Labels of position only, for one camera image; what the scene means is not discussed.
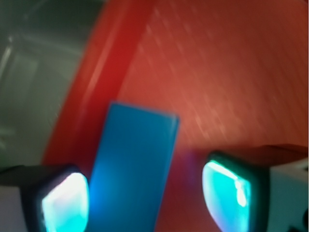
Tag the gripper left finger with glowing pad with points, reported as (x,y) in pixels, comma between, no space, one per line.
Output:
(40,198)

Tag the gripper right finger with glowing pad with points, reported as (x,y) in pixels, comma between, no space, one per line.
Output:
(257,191)

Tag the blue rectangular block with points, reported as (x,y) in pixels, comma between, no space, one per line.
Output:
(131,169)

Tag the red plastic tray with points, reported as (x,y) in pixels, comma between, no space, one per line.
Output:
(234,71)

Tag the grey sink basin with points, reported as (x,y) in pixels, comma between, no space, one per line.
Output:
(42,43)

